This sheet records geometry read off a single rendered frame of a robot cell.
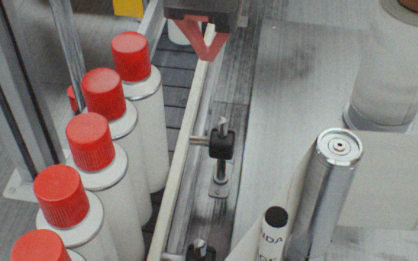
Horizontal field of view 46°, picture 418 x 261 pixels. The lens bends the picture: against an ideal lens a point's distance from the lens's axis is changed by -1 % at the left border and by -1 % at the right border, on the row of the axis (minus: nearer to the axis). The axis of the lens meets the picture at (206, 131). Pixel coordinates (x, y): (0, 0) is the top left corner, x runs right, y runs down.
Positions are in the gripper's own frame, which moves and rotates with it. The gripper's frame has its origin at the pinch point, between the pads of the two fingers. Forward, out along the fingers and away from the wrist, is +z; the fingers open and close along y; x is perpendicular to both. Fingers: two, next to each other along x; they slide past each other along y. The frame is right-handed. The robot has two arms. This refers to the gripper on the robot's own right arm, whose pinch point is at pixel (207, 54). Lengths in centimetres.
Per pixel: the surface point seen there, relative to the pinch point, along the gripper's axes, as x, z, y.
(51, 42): 30.3, 18.6, 21.1
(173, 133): 4.5, 13.7, -0.1
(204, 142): -0.1, 10.9, -3.3
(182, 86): 4.9, 13.7, 8.7
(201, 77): 2.0, 10.2, 7.3
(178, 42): 7.1, 12.8, 17.2
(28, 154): 21.2, 12.9, -6.8
